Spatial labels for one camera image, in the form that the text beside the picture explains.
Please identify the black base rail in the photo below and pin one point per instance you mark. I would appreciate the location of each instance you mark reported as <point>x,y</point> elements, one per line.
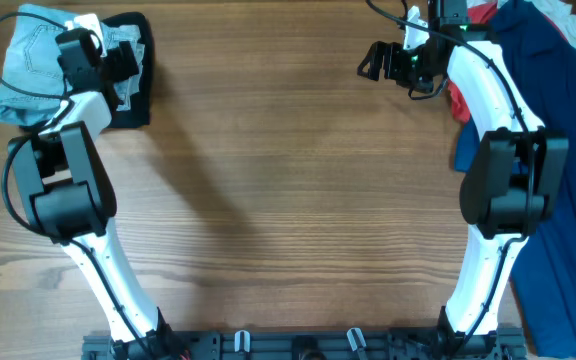
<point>395,343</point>

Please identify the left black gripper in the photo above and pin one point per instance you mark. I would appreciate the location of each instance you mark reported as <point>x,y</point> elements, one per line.
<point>118,56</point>

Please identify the navy blue shirt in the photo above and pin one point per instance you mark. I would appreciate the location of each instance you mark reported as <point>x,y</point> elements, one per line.
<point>542,64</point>

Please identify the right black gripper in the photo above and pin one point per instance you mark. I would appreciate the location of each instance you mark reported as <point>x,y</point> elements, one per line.
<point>394,52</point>

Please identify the folded black shorts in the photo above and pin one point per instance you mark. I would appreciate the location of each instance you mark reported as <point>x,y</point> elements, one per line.
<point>138,75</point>

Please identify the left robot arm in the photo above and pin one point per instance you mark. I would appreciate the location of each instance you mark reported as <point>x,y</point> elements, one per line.
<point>68,197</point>

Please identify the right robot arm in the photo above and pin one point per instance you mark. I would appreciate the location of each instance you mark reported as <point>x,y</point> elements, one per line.
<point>514,180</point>

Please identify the light blue denim shorts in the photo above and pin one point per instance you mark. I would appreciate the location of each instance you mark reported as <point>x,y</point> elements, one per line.
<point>28,70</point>

